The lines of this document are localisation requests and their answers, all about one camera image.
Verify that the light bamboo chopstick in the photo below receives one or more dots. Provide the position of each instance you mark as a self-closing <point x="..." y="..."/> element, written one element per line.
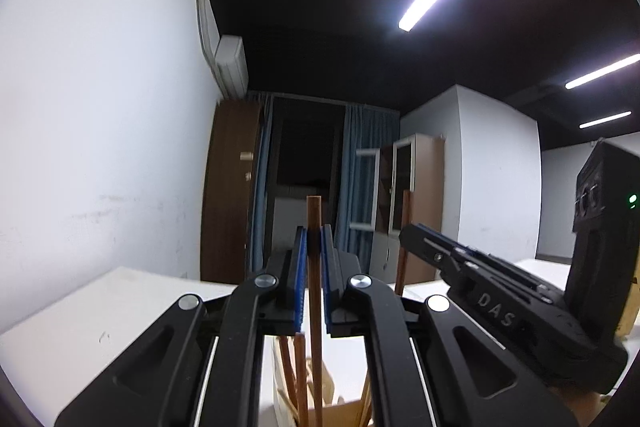
<point x="361" y="412"/>
<point x="369" y="399"/>

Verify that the blue curtain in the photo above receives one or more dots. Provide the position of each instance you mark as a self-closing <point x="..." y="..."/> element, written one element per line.
<point x="260" y="207"/>
<point x="362" y="132"/>

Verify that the wooden glass door cabinet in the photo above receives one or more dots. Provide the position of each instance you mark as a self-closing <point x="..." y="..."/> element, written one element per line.
<point x="425" y="187"/>

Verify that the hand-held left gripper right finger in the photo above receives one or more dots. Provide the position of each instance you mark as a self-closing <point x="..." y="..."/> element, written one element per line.
<point x="328" y="282"/>

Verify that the dark window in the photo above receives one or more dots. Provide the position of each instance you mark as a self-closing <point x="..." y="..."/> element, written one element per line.
<point x="305" y="142"/>

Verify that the dark brown door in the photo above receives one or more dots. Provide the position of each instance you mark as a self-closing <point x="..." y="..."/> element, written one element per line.
<point x="227" y="197"/>

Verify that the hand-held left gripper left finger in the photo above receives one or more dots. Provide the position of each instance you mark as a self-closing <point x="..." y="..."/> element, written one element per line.
<point x="300" y="282"/>

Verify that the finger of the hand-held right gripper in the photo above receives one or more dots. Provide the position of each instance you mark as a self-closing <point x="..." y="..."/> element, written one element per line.
<point x="430" y="252"/>
<point x="500" y="263"/>

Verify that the white air conditioner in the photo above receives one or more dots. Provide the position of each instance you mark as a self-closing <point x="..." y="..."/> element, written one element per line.
<point x="232" y="67"/>

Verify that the cream slotted utensil holder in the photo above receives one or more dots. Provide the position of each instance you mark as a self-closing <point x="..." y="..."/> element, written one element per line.
<point x="327" y="394"/>

